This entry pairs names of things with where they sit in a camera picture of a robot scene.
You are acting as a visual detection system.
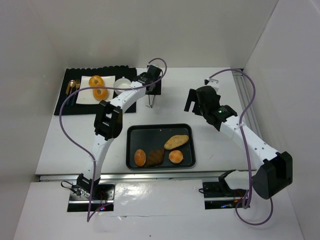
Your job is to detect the metal tongs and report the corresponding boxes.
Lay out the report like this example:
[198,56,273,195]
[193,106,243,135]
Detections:
[146,95,156,109]

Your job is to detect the orange donut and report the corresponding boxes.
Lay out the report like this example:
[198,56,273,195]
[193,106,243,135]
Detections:
[88,75,105,87]
[92,85,109,101]

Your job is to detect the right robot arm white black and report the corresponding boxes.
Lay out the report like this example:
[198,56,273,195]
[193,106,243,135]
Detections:
[184,79,293,200]

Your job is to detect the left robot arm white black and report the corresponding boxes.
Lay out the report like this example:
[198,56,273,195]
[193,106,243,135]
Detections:
[76,64,166,198]

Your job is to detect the oblong tan bread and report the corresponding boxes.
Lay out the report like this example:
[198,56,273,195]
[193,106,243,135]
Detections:
[164,135,189,150]

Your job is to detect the black baking tray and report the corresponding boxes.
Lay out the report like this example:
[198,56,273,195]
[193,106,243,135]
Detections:
[125,123,196,171]

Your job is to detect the round golden bun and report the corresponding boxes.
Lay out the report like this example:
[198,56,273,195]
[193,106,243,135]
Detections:
[168,150,184,164]

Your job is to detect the brown chocolate croissant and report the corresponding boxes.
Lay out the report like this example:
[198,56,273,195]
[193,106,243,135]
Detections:
[145,148,165,167]

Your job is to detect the white square plate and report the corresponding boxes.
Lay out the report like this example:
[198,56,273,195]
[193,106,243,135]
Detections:
[76,75,116,105]

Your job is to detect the gold fork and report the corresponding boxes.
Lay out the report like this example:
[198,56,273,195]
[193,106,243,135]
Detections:
[70,79,81,106]

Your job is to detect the sesame bun orange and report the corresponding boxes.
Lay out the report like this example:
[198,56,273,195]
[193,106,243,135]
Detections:
[134,149,147,167]

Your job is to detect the gold spoon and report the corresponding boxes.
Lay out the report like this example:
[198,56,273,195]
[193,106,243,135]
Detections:
[65,79,76,98]

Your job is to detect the gold knife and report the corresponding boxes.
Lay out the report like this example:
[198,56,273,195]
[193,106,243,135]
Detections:
[65,80,74,98]

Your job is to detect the black placemat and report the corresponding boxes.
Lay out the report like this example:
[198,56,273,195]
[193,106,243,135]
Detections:
[54,65,137,116]

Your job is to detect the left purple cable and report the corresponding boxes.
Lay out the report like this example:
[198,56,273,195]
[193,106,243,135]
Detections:
[58,57,168,223]

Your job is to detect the purple cable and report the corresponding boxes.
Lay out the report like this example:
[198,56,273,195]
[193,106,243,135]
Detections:
[58,57,168,223]
[207,68,274,226]

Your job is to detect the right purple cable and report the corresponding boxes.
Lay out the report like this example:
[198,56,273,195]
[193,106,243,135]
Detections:
[207,68,274,226]

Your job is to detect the white cup with handle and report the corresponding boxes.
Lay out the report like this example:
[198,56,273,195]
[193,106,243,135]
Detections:
[113,77,131,95]

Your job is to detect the aluminium rail right side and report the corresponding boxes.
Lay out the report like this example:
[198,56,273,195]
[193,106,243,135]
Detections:
[232,69,263,139]

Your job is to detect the aluminium rail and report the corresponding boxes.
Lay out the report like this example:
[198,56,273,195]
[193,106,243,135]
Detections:
[232,69,263,139]
[38,170,256,182]

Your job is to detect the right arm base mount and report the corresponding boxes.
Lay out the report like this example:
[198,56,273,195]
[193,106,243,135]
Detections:
[198,170,247,210]

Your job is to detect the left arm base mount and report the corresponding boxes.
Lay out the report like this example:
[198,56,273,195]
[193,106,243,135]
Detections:
[61,179,116,213]

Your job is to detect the aluminium rail front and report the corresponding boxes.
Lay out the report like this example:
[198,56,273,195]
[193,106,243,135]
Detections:
[38,170,256,182]

